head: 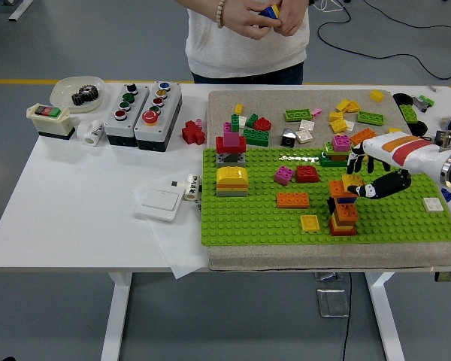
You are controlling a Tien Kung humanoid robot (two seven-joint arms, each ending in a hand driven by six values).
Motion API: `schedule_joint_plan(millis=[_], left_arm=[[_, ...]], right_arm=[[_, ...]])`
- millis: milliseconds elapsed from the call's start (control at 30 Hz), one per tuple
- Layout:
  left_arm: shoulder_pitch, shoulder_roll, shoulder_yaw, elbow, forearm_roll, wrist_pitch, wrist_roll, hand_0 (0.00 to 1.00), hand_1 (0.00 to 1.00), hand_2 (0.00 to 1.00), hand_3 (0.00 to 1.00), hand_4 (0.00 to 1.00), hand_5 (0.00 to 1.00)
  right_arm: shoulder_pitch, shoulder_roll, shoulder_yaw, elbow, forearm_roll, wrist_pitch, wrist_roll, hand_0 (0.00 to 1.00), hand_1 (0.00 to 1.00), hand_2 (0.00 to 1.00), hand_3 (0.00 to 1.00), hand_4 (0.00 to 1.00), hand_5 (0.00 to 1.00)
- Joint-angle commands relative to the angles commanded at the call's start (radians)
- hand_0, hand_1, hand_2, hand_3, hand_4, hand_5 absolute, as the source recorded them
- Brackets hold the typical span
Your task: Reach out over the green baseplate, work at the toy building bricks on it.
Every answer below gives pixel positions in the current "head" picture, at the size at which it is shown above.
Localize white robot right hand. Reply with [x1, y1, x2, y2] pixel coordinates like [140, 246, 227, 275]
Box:
[345, 132, 451, 200]

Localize person's left hand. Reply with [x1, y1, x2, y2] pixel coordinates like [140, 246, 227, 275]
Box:
[274, 0, 310, 38]

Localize person's right hand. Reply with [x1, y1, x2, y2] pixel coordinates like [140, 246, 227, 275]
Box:
[222, 0, 283, 40]

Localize green toy baseplate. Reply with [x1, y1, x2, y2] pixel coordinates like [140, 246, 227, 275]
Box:
[201, 146, 451, 247]

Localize person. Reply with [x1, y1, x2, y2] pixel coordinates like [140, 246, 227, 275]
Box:
[174, 0, 311, 85]

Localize lime green brick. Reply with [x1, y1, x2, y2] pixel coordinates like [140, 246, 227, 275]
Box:
[398, 104, 420, 123]

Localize orange long brick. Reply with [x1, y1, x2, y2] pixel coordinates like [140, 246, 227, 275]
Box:
[276, 191, 310, 209]
[328, 179, 368, 199]
[350, 128, 377, 147]

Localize lime long plate brick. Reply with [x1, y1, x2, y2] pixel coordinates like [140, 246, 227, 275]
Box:
[356, 111, 386, 126]
[283, 108, 311, 122]

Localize grey and green clip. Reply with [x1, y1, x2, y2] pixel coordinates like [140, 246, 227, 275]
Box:
[413, 95, 436, 113]

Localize magenta square brick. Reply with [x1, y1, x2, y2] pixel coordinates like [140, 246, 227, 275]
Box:
[331, 134, 353, 153]
[274, 165, 295, 187]

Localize dark green long brick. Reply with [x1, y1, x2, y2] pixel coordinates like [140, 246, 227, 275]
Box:
[319, 152, 353, 168]

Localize orange square brick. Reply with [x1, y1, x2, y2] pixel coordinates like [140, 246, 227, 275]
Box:
[334, 202, 359, 222]

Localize red base brick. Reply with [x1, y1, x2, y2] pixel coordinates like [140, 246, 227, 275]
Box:
[328, 224, 357, 237]

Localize red sloped brick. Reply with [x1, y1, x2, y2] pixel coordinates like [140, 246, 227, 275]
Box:
[295, 165, 320, 184]

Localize white table leg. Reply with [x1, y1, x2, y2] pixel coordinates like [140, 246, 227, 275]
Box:
[100, 272, 133, 361]
[364, 271, 405, 361]

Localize tall pink brick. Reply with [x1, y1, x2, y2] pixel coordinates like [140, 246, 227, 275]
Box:
[223, 122, 240, 148]

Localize red cross-shaped brick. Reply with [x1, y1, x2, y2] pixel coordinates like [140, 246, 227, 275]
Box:
[181, 120, 207, 146]

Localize wide red brick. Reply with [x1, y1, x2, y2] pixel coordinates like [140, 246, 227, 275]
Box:
[215, 135, 247, 154]

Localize grey arch brick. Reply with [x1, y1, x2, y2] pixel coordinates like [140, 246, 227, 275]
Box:
[216, 152, 247, 169]

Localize grey emergency-stop control box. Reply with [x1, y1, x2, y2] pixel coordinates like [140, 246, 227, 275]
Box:
[134, 80, 183, 153]

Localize yellow rounded brick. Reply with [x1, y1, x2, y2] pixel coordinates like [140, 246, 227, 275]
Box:
[215, 165, 249, 185]

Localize metal floor socket plate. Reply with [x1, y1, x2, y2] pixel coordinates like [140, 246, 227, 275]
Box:
[316, 288, 350, 319]

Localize grey four-button control box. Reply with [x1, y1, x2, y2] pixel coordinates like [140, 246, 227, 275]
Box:
[103, 83, 150, 147]

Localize grey base brick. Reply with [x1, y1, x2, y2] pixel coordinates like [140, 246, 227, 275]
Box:
[216, 187, 248, 198]

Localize black metal gear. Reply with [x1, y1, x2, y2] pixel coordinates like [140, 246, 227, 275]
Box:
[71, 84, 101, 107]

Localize white labelled tube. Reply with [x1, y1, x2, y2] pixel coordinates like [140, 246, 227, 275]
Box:
[183, 174, 201, 202]

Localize white pipe tee fitting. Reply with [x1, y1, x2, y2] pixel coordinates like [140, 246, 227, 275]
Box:
[76, 119, 105, 146]

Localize white plastic dish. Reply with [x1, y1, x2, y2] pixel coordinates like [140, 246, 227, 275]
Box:
[50, 76, 106, 114]

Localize white paper sheet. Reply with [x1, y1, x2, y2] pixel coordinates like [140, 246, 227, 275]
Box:
[132, 180, 211, 280]

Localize white desk foot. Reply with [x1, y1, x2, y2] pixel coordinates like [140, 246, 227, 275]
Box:
[2, 0, 35, 22]

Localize white floor cable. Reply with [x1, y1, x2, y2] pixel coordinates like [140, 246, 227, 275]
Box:
[310, 0, 345, 13]

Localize black looped floor cable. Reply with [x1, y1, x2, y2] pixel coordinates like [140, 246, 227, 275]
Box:
[317, 0, 451, 80]

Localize black straight floor cable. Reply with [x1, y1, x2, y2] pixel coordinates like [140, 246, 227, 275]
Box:
[360, 0, 451, 31]

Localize black hanging cable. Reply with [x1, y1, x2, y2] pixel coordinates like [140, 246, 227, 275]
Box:
[340, 271, 353, 361]

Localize white wall switch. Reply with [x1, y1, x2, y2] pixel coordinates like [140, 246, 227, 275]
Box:
[135, 187, 184, 222]

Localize cream red-green switch box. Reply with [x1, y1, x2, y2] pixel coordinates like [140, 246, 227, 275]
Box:
[26, 103, 80, 141]

